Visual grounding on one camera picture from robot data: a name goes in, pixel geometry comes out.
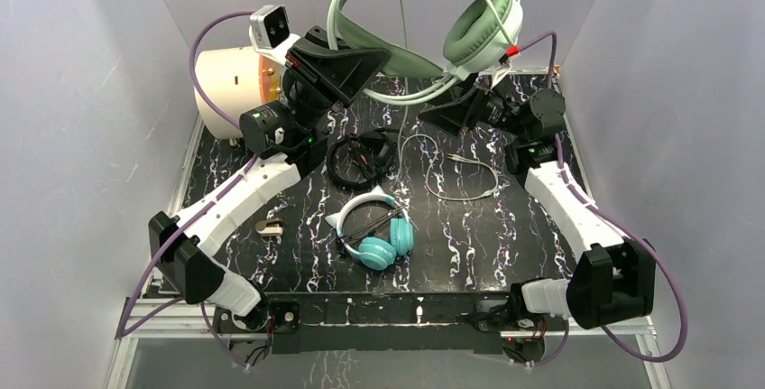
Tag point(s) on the cream cylindrical drum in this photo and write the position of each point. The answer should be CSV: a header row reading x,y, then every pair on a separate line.
x,y
238,79

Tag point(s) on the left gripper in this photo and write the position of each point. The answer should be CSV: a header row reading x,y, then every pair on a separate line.
x,y
308,69

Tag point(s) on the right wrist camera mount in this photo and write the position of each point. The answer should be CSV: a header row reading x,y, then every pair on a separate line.
x,y
503,67

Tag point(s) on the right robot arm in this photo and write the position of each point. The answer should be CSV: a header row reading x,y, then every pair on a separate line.
x,y
614,276

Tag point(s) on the teal cat-ear headphones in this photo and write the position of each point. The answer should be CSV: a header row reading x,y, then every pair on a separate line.
x,y
381,242

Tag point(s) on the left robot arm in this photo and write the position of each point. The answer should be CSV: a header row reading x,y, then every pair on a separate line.
x,y
287,146

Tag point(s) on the small tan white clip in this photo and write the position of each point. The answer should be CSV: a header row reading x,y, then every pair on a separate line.
x,y
271,227

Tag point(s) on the green headphones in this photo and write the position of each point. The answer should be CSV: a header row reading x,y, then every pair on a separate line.
x,y
478,34

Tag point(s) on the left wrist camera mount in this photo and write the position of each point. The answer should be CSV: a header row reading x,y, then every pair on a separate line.
x,y
270,33

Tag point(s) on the black headphones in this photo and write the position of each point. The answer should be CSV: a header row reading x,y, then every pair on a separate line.
x,y
373,152

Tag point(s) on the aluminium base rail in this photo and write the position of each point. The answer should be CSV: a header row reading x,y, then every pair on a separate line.
x,y
366,321

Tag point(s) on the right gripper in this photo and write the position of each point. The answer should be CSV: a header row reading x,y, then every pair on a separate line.
x,y
452,116

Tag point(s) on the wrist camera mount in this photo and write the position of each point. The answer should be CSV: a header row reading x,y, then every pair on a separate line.
x,y
270,33
503,67

